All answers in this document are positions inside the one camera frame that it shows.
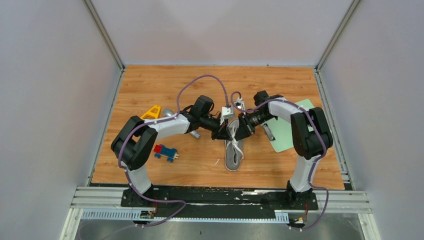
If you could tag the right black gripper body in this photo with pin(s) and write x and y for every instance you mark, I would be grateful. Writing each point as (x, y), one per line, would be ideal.
(255, 118)

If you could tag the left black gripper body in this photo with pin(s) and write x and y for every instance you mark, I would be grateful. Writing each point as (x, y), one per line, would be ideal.
(214, 125)

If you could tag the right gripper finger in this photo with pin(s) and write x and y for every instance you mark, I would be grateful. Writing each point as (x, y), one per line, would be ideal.
(243, 132)
(243, 121)

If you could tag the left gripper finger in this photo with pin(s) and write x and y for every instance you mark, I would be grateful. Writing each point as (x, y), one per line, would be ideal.
(221, 134)
(230, 128)

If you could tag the white shoelace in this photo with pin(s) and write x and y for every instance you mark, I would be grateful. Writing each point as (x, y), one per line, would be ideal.
(233, 148)

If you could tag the grey canvas sneaker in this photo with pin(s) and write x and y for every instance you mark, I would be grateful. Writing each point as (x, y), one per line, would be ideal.
(233, 166)

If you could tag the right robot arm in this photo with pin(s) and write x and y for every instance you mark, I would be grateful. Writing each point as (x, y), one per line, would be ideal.
(310, 133)

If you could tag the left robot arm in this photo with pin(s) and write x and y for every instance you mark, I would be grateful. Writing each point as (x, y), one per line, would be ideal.
(134, 143)

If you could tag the green clipboard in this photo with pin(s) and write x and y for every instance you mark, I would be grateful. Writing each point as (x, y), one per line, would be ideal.
(278, 129)

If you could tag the blue red toy car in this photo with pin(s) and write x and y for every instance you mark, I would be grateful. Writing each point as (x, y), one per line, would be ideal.
(161, 151)

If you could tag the yellow toy block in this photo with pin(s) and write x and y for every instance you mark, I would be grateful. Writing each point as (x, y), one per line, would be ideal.
(153, 113)

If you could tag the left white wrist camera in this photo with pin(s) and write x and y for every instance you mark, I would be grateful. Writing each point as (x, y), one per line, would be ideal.
(227, 112)

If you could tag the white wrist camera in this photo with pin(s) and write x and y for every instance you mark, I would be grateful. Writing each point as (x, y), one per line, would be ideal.
(227, 112)
(240, 105)

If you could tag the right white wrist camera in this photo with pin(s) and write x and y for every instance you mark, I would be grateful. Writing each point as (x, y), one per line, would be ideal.
(240, 105)

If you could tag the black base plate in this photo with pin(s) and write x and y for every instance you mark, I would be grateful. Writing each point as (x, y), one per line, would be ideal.
(221, 203)

